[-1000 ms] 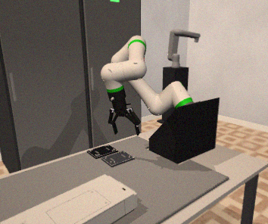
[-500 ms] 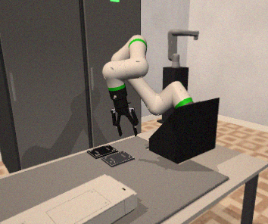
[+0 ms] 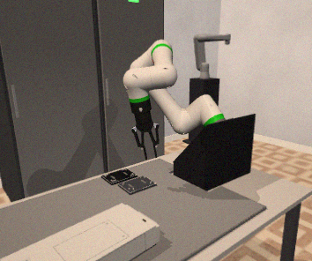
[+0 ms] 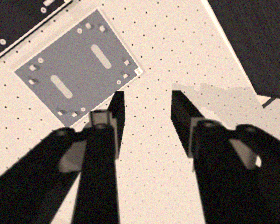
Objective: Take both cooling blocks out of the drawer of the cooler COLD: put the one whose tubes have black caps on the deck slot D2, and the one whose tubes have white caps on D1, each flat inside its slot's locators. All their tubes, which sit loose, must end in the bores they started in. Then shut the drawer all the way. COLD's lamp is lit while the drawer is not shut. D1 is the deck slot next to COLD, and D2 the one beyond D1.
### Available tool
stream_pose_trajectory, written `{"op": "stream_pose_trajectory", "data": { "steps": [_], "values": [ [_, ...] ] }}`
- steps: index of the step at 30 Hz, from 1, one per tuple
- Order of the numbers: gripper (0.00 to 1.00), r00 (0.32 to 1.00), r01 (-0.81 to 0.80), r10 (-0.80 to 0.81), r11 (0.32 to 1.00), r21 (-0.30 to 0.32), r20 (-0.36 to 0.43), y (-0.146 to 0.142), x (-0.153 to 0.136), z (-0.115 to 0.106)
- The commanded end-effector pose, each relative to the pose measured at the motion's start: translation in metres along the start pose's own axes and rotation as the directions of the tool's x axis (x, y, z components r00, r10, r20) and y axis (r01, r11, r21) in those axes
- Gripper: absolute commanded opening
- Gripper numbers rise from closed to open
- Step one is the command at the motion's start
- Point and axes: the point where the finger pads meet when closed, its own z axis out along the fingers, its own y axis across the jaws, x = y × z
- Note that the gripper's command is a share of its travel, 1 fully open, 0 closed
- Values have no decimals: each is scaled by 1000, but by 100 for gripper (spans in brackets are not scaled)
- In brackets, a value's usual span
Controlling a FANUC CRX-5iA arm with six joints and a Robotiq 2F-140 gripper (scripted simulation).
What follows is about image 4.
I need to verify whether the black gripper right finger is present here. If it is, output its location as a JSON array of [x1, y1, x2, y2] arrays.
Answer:
[[171, 90, 280, 224]]

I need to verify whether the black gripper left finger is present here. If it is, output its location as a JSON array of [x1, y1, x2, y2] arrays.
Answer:
[[0, 91, 125, 224]]

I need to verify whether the beige perforated base plate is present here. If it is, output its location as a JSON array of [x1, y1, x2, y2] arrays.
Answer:
[[0, 0, 280, 224]]

